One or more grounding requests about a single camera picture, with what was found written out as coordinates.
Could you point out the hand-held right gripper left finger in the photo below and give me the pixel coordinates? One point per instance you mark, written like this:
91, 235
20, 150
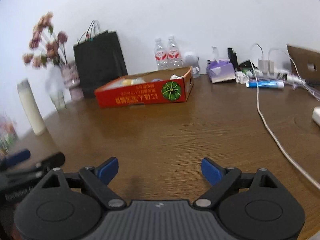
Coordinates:
108, 171

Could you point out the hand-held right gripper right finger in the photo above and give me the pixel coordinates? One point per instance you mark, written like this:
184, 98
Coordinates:
210, 171

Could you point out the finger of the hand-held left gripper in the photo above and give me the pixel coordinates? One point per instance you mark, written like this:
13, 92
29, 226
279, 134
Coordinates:
50, 161
17, 156

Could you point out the red cardboard box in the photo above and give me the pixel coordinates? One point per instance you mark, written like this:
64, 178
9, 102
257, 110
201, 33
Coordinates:
140, 96

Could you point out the colourful packets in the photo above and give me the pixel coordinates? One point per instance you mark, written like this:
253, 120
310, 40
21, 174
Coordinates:
7, 135

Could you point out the cream thermos bottle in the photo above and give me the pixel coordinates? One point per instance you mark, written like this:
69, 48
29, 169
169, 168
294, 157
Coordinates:
31, 107

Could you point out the clear glass cup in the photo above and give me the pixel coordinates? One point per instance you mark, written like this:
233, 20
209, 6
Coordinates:
58, 101

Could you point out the pink stone vase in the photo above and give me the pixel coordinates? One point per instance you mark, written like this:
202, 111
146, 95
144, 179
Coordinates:
71, 80

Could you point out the white plastic case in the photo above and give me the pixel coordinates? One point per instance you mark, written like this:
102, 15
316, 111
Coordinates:
242, 78

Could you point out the purple tissue pack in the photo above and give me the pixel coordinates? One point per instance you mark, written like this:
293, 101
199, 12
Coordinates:
222, 71

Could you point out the blue and white tube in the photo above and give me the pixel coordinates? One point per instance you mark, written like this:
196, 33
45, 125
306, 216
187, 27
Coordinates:
265, 83

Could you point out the black paper bag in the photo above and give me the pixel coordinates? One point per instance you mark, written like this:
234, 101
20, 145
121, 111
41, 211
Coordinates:
100, 62

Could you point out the black cloth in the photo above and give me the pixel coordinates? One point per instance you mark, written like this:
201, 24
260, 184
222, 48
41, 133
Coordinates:
245, 65

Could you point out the white robot speaker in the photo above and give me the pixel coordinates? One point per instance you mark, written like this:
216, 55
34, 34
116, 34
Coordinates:
192, 60

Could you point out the white charger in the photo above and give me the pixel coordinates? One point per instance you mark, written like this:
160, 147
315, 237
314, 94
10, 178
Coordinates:
266, 66

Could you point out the white adapter block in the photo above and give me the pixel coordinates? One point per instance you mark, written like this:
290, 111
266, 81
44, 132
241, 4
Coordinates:
317, 116

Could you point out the dried pink flowers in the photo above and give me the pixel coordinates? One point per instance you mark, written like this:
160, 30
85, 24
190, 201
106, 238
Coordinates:
37, 35

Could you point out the clear water bottle red label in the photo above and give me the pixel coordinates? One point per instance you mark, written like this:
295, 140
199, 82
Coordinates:
161, 55
173, 53

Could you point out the brown cardboard box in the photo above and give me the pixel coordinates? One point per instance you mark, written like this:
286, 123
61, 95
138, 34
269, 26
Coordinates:
302, 60

